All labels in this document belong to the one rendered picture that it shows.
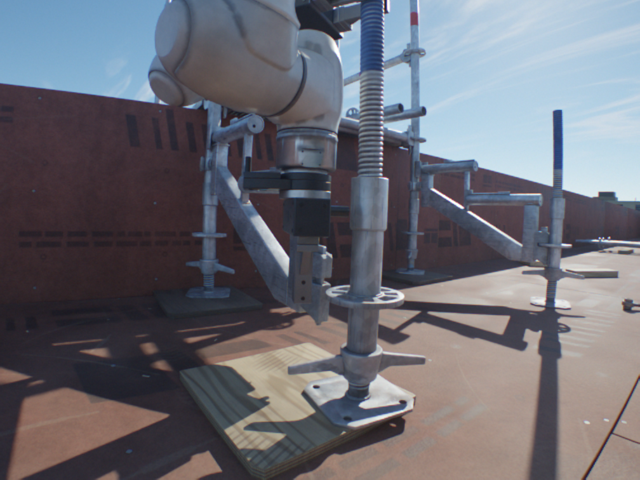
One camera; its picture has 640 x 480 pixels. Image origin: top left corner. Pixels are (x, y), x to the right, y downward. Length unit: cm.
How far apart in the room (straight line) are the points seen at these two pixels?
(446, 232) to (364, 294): 184
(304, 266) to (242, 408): 24
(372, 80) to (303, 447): 53
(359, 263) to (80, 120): 107
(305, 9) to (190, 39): 30
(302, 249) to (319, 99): 20
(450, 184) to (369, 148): 186
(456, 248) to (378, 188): 197
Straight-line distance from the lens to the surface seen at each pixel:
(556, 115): 156
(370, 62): 56
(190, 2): 37
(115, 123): 132
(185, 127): 135
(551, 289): 152
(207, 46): 36
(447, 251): 236
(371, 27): 59
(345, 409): 56
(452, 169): 172
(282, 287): 72
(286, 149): 48
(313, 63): 47
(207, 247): 122
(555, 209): 149
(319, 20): 65
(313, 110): 47
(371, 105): 54
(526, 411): 69
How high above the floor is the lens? 32
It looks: 2 degrees down
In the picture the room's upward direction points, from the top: 2 degrees clockwise
